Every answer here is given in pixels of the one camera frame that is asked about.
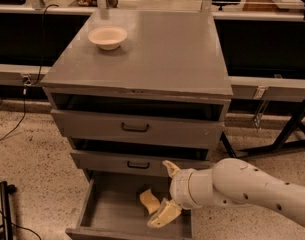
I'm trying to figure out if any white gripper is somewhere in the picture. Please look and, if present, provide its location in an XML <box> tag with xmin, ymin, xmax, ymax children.
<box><xmin>147</xmin><ymin>160</ymin><xmax>213</xmax><ymax>228</ymax></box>

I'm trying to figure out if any yellow sponge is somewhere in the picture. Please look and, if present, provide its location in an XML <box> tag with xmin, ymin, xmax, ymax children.
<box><xmin>139</xmin><ymin>189</ymin><xmax>160</xmax><ymax>215</ymax></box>

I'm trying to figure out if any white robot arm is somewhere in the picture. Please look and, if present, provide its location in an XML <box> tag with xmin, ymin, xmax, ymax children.
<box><xmin>147</xmin><ymin>158</ymin><xmax>305</xmax><ymax>228</ymax></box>

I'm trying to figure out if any grey bottom drawer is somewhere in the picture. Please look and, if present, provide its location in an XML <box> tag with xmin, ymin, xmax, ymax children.
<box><xmin>66</xmin><ymin>172</ymin><xmax>193</xmax><ymax>240</ymax></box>

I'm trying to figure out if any grey drawer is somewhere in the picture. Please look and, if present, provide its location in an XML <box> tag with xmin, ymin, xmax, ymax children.
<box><xmin>69</xmin><ymin>149</ymin><xmax>211</xmax><ymax>180</ymax></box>
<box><xmin>66</xmin><ymin>172</ymin><xmax>193</xmax><ymax>240</ymax></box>
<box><xmin>51</xmin><ymin>109</ymin><xmax>224</xmax><ymax>149</ymax></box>

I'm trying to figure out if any grey top drawer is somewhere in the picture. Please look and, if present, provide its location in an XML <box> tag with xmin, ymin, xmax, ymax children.
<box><xmin>51</xmin><ymin>109</ymin><xmax>224</xmax><ymax>149</ymax></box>

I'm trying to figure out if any grey middle drawer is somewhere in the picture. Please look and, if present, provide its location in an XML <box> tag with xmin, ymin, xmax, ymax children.
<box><xmin>69</xmin><ymin>149</ymin><xmax>211</xmax><ymax>180</ymax></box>

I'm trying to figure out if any grey drawer cabinet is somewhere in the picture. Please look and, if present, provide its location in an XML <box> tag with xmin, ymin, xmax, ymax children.
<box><xmin>42</xmin><ymin>9</ymin><xmax>232</xmax><ymax>168</ymax></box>

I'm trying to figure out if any black metal stand right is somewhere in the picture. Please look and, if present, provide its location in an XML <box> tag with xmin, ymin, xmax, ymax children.
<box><xmin>220</xmin><ymin>98</ymin><xmax>305</xmax><ymax>159</ymax></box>

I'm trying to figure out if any black stand left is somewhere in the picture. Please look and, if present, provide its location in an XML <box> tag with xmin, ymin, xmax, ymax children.
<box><xmin>0</xmin><ymin>181</ymin><xmax>16</xmax><ymax>240</ymax></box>

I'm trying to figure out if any white paper bowl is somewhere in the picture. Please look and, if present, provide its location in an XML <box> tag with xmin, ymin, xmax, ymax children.
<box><xmin>88</xmin><ymin>26</ymin><xmax>128</xmax><ymax>51</ymax></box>

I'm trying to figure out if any black middle drawer handle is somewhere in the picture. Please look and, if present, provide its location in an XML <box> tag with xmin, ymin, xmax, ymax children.
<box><xmin>127</xmin><ymin>161</ymin><xmax>150</xmax><ymax>170</ymax></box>

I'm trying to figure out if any black drawer handle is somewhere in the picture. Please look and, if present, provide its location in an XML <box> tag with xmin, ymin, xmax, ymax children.
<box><xmin>121</xmin><ymin>122</ymin><xmax>150</xmax><ymax>133</ymax></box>
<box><xmin>127</xmin><ymin>161</ymin><xmax>150</xmax><ymax>170</ymax></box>

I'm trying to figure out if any black top drawer handle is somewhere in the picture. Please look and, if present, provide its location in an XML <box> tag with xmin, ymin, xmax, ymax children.
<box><xmin>121</xmin><ymin>122</ymin><xmax>150</xmax><ymax>133</ymax></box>

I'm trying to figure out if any black power cable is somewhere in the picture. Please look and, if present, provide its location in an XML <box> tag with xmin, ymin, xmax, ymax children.
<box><xmin>0</xmin><ymin>3</ymin><xmax>60</xmax><ymax>145</ymax></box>

